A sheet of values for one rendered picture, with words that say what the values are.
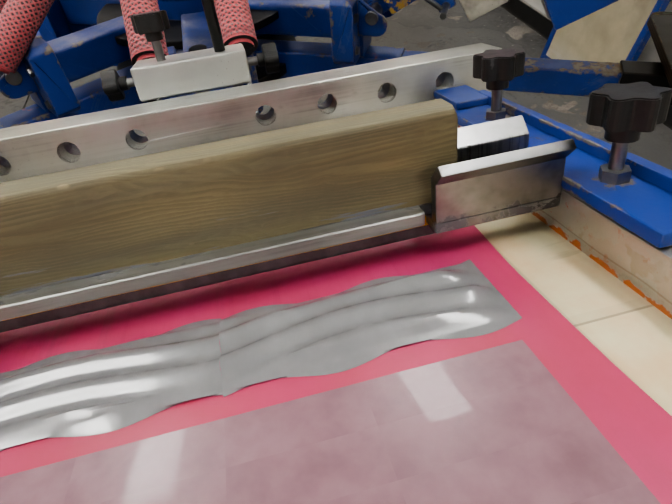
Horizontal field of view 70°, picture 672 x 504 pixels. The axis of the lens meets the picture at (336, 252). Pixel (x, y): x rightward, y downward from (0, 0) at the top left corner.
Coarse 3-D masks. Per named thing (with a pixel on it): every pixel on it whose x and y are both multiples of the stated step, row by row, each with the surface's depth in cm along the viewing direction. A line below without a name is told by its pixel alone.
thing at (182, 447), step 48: (0, 336) 34; (48, 336) 33; (96, 336) 33; (144, 336) 32; (144, 432) 25; (192, 432) 25; (0, 480) 24; (48, 480) 23; (96, 480) 23; (144, 480) 23; (192, 480) 22
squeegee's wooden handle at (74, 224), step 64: (320, 128) 31; (384, 128) 31; (448, 128) 32; (0, 192) 28; (64, 192) 28; (128, 192) 29; (192, 192) 30; (256, 192) 31; (320, 192) 32; (384, 192) 33; (0, 256) 29; (64, 256) 30; (128, 256) 31
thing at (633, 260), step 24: (552, 216) 36; (576, 216) 34; (600, 216) 31; (576, 240) 34; (600, 240) 32; (624, 240) 29; (600, 264) 32; (624, 264) 30; (648, 264) 28; (648, 288) 28
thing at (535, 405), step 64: (384, 256) 36; (448, 256) 35; (256, 384) 27; (320, 384) 26; (384, 384) 26; (448, 384) 25; (512, 384) 25; (576, 384) 24; (256, 448) 23; (320, 448) 23; (384, 448) 22; (448, 448) 22; (512, 448) 22; (576, 448) 21; (640, 448) 21
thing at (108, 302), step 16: (368, 240) 36; (384, 240) 36; (400, 240) 37; (288, 256) 35; (304, 256) 35; (320, 256) 36; (224, 272) 35; (240, 272) 35; (256, 272) 35; (160, 288) 34; (176, 288) 34; (192, 288) 35; (80, 304) 33; (96, 304) 34; (112, 304) 34; (16, 320) 33; (32, 320) 33; (48, 320) 33
